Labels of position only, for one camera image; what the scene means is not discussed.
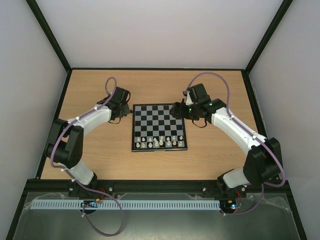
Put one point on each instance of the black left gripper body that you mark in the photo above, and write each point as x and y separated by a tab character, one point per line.
125	111

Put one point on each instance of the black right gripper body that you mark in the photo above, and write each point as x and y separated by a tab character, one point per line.
180	110

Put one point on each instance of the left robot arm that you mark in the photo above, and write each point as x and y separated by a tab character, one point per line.
65	142

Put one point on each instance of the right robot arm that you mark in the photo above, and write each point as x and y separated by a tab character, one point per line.
263	155

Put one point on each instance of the black and silver chessboard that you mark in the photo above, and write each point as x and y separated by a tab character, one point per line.
153	121

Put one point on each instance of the white slotted cable duct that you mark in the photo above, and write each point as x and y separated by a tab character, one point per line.
72	204

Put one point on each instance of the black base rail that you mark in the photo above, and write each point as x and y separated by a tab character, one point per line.
205	187

